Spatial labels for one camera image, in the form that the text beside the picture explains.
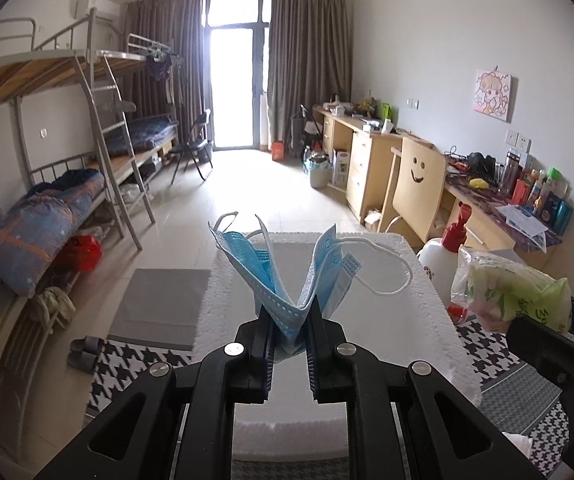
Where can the cartoon wall picture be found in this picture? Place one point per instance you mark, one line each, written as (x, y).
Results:
(492, 92)

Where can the blue face masks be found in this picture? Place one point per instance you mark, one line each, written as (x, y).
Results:
(352, 280)

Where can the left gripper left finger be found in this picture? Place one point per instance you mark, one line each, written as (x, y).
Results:
(174, 422)

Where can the yellow object on desk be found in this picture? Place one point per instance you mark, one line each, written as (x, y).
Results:
(478, 184)

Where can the green tissue packet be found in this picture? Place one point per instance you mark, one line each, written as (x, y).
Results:
(498, 290)

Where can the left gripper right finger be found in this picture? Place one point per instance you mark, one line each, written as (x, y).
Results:
(405, 422)

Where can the houndstooth tablecloth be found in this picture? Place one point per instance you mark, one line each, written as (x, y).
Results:
(514, 397)

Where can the brown right curtain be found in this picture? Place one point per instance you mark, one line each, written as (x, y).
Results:
(310, 58)

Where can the brown left curtain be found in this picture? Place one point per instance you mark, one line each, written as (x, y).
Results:
(171, 83)

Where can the balcony glass door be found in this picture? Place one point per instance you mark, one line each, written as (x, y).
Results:
(237, 42)

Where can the black folding chair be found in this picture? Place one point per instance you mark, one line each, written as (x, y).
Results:
(197, 149)

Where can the blue plaid quilt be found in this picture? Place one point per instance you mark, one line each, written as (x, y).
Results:
(38, 226)

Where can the wooden desk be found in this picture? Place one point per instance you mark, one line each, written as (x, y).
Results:
(368, 160)

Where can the black slippers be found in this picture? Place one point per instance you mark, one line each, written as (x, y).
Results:
(84, 353)

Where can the metal bunk bed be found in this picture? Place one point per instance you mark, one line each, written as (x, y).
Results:
(62, 108)

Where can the teal bottle on desk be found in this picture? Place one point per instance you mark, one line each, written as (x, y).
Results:
(562, 218)

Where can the wall air conditioner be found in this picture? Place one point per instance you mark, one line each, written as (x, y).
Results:
(106, 10)

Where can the white pump lotion bottle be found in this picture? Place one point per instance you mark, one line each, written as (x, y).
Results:
(439, 259)

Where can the smiley wooden chair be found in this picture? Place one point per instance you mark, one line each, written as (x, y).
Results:
(414, 192)

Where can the red plastic bag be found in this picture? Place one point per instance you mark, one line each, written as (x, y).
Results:
(81, 253)

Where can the papers on desk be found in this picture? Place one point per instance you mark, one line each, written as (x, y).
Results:
(521, 221)

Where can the white tissue paper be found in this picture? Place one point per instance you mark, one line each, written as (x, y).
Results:
(523, 443)

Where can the metal bucket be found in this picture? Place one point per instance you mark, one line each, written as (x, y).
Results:
(319, 170)

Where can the brown curtain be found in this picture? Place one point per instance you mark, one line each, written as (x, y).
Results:
(310, 58)
(171, 83)

